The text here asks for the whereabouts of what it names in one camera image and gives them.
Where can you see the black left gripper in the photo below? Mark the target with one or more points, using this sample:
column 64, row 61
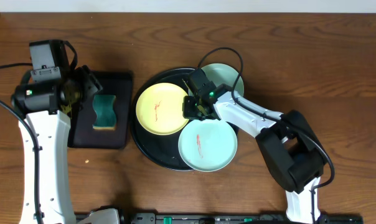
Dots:
column 90, row 82

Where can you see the yellow plate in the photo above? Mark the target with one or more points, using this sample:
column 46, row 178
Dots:
column 159, row 109

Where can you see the black rectangular tray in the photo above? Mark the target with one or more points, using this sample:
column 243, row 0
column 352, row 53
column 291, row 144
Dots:
column 82, row 134

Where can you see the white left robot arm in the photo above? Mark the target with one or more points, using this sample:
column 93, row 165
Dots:
column 46, row 186

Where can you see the green yellow sponge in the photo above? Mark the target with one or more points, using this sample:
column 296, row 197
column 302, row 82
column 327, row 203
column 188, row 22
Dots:
column 105, row 114

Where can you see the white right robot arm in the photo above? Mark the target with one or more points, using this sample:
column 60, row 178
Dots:
column 292, row 153

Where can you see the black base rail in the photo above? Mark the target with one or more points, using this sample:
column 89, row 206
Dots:
column 151, row 218

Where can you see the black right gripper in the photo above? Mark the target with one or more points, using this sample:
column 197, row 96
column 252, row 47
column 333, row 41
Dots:
column 186, row 107

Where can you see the green plate with red stain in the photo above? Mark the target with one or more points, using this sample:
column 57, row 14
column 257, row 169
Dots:
column 208, row 145

